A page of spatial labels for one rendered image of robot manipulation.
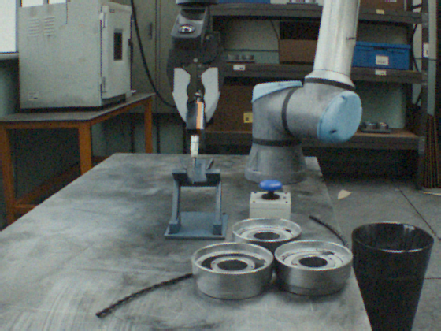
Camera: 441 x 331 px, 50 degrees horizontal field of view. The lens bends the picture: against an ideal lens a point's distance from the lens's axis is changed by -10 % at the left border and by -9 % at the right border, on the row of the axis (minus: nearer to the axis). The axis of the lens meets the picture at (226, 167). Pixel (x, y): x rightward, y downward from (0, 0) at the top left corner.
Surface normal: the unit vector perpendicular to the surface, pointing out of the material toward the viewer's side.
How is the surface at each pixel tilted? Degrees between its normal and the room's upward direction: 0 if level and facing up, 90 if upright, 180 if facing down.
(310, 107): 74
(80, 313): 0
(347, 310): 0
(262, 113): 90
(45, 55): 90
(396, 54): 90
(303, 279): 90
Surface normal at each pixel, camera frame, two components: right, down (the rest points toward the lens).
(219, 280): -0.33, 0.21
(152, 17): -0.10, 0.22
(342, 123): 0.67, 0.29
